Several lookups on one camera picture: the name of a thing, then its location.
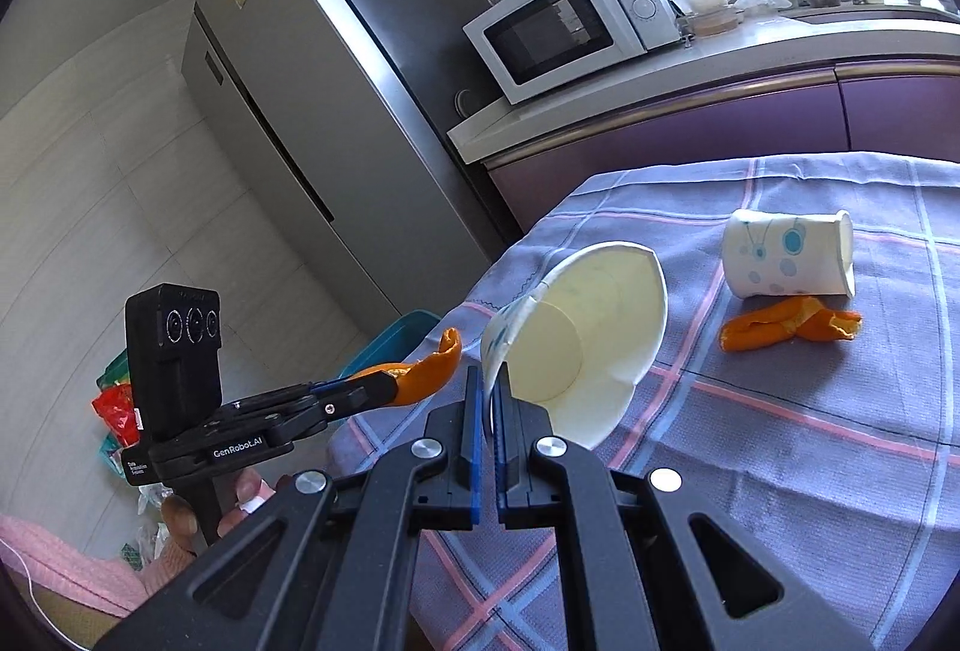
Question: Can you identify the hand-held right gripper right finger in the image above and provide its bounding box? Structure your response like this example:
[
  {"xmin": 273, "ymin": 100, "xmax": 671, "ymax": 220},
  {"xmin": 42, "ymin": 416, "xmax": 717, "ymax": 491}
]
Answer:
[{"xmin": 491, "ymin": 375, "xmax": 875, "ymax": 651}]

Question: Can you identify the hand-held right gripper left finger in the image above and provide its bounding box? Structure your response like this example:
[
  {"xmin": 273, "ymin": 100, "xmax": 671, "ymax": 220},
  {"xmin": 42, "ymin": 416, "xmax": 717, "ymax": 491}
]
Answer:
[{"xmin": 94, "ymin": 364, "xmax": 485, "ymax": 651}]

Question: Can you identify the teal plastic bin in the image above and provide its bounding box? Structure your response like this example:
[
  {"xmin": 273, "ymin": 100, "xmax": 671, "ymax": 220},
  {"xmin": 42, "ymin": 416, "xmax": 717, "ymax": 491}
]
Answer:
[{"xmin": 340, "ymin": 310, "xmax": 443, "ymax": 383}]

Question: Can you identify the orange peel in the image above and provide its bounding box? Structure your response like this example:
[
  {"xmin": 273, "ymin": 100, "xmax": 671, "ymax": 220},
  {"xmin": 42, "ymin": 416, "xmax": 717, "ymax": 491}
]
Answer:
[
  {"xmin": 351, "ymin": 327, "xmax": 463, "ymax": 409},
  {"xmin": 718, "ymin": 295, "xmax": 864, "ymax": 353}
]

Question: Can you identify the crushed dotted paper cup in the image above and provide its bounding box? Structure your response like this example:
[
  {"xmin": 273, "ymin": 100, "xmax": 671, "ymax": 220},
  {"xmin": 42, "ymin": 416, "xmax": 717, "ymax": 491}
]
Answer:
[{"xmin": 480, "ymin": 241, "xmax": 669, "ymax": 451}]

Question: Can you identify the person's left forearm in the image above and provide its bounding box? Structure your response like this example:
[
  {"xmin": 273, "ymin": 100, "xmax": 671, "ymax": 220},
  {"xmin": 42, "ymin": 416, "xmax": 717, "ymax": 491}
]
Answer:
[{"xmin": 0, "ymin": 512, "xmax": 197, "ymax": 622}]

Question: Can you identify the person's left hand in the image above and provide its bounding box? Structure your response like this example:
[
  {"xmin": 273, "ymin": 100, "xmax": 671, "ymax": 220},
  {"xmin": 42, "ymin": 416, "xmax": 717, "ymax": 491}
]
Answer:
[{"xmin": 159, "ymin": 469, "xmax": 295, "ymax": 562}]

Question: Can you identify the teal mesh basket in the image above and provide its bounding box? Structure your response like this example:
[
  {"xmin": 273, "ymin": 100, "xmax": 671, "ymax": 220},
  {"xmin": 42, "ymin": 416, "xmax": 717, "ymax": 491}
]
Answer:
[{"xmin": 96, "ymin": 351, "xmax": 151, "ymax": 481}]

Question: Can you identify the white plastic bag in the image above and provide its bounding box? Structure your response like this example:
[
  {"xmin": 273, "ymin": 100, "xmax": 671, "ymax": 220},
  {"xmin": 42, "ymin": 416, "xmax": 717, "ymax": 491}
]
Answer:
[{"xmin": 137, "ymin": 482, "xmax": 175, "ymax": 563}]

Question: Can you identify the plaid grey tablecloth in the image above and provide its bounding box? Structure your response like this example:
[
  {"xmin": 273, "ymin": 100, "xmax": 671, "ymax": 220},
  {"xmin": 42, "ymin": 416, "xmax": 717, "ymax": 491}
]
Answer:
[{"xmin": 326, "ymin": 152, "xmax": 960, "ymax": 651}]

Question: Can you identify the grey refrigerator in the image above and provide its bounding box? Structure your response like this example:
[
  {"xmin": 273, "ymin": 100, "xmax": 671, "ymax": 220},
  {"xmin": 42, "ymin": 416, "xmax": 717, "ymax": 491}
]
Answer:
[{"xmin": 180, "ymin": 0, "xmax": 527, "ymax": 338}]

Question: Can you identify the purple base cabinet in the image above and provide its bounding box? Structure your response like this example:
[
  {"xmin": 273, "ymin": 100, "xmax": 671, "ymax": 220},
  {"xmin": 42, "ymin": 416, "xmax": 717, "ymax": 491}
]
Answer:
[{"xmin": 484, "ymin": 62, "xmax": 960, "ymax": 241}]

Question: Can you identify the white microwave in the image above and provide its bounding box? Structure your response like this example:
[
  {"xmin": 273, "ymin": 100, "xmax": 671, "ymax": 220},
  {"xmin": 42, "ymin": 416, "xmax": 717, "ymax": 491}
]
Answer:
[{"xmin": 461, "ymin": 0, "xmax": 680, "ymax": 106}]

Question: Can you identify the white kitchen countertop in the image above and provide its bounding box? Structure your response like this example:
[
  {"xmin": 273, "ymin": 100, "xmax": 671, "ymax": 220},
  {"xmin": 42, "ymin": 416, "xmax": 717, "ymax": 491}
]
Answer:
[{"xmin": 448, "ymin": 10, "xmax": 960, "ymax": 166}]

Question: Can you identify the lidded food container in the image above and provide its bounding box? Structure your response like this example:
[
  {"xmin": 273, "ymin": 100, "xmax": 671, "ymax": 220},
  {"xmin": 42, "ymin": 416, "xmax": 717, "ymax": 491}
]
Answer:
[{"xmin": 670, "ymin": 0, "xmax": 745, "ymax": 34}]

